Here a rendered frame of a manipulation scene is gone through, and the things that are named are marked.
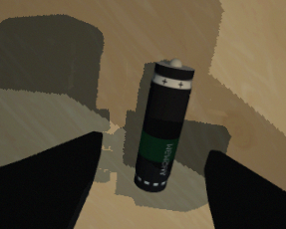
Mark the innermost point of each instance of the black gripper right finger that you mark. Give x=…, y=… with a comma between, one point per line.
x=240, y=198

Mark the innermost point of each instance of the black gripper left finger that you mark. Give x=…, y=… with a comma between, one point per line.
x=48, y=189

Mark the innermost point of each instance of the black cylindrical battery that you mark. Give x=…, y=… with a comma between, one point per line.
x=166, y=104

